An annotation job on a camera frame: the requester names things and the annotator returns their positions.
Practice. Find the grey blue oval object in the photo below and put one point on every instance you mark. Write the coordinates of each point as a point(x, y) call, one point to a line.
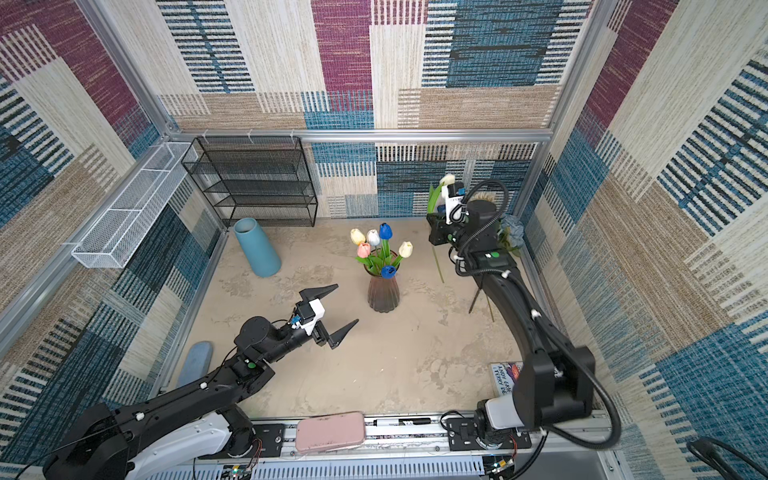
point(196, 363)

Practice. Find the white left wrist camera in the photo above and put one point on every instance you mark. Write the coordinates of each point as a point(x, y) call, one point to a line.
point(306, 315)

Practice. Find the pink pencil case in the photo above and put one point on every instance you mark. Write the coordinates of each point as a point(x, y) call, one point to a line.
point(330, 432)

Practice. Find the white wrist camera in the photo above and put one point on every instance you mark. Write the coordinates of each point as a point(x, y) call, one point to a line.
point(453, 198)
point(306, 315)

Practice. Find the dark blue artificial tulip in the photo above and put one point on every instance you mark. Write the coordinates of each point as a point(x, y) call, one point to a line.
point(385, 231)

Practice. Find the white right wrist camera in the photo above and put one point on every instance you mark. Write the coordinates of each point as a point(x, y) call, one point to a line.
point(453, 198)

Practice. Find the yellow artificial tulip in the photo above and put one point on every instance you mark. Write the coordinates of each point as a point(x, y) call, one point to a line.
point(358, 237)

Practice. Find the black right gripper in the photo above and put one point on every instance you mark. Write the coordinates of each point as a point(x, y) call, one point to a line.
point(438, 224)

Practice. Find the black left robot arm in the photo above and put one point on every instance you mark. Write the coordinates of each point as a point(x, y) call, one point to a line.
point(201, 418)

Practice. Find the treehouse paperback book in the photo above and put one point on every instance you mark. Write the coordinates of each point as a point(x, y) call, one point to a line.
point(504, 376)

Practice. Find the black wire shelf rack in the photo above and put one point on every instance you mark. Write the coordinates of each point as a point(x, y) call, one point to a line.
point(266, 178)

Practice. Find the red glass vase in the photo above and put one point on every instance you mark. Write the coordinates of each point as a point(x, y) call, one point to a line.
point(383, 295)

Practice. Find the pink artificial tulip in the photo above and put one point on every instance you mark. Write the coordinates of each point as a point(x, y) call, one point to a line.
point(364, 250)

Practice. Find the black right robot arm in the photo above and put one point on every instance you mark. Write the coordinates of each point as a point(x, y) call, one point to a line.
point(558, 382)

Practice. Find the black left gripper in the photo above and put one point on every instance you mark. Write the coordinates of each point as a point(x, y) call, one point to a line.
point(321, 339)

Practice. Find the dusty blue rose bunch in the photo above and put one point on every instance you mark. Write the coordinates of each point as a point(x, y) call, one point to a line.
point(510, 234)

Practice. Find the teal ceramic vase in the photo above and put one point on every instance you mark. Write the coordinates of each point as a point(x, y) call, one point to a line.
point(260, 253)

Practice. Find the white wire mesh basket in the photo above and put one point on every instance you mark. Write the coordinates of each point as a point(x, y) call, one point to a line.
point(114, 238)

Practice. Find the white artificial tulip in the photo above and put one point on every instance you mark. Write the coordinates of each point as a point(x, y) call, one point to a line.
point(435, 192)
point(405, 251)
point(373, 239)

